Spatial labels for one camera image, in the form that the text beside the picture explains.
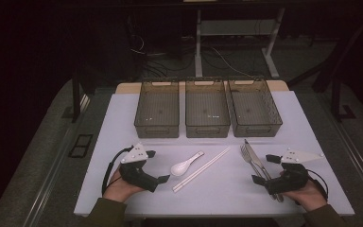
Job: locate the silver metal fork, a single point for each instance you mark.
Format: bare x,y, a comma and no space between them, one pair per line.
246,154

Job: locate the white metal desk frame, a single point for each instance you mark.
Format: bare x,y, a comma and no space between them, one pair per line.
236,27

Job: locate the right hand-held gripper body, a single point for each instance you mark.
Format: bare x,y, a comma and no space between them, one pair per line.
291,181

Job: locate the white ceramic spoon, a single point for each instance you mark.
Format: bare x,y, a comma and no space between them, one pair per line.
179,169

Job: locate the white table cover sheet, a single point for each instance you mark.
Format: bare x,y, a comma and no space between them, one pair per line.
220,197

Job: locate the person's left hand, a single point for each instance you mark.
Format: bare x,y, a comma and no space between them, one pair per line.
118,189

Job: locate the smoky clear plastic bin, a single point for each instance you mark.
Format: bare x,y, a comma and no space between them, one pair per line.
206,108
157,110
252,108

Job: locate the black metal stand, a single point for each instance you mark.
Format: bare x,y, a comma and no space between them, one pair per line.
335,97

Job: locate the silver metal knife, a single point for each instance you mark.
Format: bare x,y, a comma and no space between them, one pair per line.
253,156

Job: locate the white chopstick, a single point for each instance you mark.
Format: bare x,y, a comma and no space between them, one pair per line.
200,168
203,170

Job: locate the person's right hand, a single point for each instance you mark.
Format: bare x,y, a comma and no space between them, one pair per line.
310,197

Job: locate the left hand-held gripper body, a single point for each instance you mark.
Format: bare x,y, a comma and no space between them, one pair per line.
137,176

